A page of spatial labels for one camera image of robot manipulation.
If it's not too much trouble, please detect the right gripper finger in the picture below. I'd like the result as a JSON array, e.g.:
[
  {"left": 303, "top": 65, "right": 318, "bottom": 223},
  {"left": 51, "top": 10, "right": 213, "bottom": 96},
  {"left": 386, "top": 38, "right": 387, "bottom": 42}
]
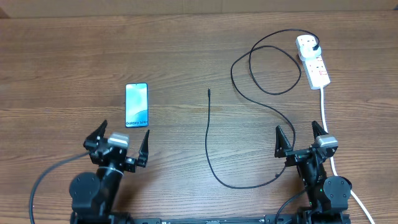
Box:
[
  {"left": 274, "top": 126, "right": 292, "bottom": 157},
  {"left": 312, "top": 121, "right": 328, "bottom": 139}
]

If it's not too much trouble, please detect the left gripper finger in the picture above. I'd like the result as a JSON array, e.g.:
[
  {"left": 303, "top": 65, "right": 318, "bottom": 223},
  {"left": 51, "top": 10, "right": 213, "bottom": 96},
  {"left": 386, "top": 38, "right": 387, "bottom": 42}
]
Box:
[
  {"left": 137, "top": 129, "right": 150, "bottom": 167},
  {"left": 83, "top": 120, "right": 108, "bottom": 145}
]

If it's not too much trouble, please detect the Samsung Galaxy smartphone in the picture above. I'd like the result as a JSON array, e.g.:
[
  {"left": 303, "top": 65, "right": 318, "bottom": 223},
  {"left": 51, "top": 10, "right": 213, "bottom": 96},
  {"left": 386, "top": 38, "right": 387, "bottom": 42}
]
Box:
[{"left": 125, "top": 83, "right": 149, "bottom": 128}]

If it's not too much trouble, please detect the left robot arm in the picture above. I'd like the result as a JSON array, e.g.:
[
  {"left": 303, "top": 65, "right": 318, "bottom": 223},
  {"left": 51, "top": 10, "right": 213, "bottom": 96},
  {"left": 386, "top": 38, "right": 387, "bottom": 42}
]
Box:
[{"left": 69, "top": 121, "right": 150, "bottom": 223}]

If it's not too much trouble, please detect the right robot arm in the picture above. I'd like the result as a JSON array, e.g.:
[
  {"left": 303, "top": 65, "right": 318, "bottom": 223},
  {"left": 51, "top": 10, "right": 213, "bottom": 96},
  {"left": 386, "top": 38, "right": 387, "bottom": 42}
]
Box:
[{"left": 274, "top": 121, "right": 352, "bottom": 223}]

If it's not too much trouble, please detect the white charger plug adapter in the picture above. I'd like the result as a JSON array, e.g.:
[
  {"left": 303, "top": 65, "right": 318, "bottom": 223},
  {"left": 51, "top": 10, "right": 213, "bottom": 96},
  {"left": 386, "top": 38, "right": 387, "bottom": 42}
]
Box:
[{"left": 298, "top": 42, "right": 322, "bottom": 61}]

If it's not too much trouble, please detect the white power strip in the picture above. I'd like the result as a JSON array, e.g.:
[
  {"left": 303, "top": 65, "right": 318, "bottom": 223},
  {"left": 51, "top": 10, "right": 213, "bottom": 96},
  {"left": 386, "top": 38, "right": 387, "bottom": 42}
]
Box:
[{"left": 295, "top": 34, "right": 331, "bottom": 91}]

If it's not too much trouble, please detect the white power strip cord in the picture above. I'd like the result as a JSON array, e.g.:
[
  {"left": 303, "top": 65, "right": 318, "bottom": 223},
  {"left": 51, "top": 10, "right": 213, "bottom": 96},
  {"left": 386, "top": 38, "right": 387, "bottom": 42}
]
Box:
[{"left": 319, "top": 86, "right": 376, "bottom": 224}]

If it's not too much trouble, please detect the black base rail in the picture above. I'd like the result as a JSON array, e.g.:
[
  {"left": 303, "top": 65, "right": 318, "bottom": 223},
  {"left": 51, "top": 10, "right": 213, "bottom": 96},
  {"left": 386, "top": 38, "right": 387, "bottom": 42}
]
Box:
[{"left": 70, "top": 213, "right": 338, "bottom": 224}]

